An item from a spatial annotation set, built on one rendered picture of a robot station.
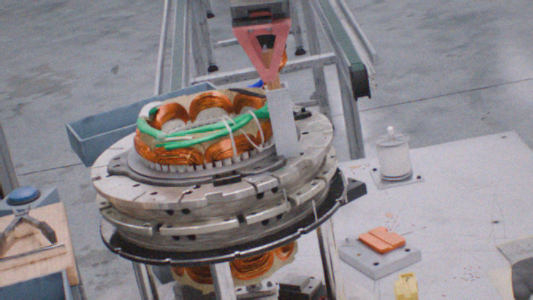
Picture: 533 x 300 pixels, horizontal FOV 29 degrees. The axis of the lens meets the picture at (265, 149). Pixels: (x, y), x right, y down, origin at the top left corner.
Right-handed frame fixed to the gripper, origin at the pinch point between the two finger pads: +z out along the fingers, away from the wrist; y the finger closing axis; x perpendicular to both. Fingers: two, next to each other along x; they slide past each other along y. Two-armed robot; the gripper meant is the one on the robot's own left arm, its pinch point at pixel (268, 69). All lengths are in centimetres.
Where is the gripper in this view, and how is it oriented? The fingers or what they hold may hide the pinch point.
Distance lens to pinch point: 122.6
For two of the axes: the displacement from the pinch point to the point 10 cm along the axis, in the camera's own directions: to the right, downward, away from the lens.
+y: 0.3, -3.5, 9.4
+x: -9.9, 1.0, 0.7
